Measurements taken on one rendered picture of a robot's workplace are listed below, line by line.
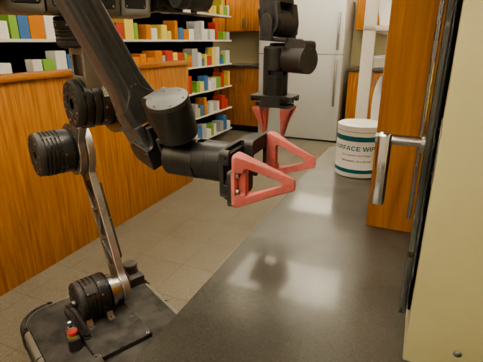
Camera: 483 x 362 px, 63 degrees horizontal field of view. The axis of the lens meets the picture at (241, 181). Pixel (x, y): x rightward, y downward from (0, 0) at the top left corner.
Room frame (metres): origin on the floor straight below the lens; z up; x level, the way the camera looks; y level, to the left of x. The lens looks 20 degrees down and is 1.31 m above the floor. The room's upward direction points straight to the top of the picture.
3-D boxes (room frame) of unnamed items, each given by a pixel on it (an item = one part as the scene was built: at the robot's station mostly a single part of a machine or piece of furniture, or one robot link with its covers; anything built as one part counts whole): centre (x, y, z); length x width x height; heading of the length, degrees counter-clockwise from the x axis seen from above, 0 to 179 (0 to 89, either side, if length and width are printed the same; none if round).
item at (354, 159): (1.12, -0.34, 1.02); 0.13 x 0.13 x 0.15
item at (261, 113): (0.94, -0.07, 1.14); 0.07 x 0.07 x 0.09; 66
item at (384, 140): (0.45, -0.18, 1.17); 0.05 x 0.03 x 0.10; 66
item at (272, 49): (0.93, -0.08, 1.27); 0.07 x 0.06 x 0.07; 40
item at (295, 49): (0.91, -0.11, 1.30); 0.11 x 0.09 x 0.12; 40
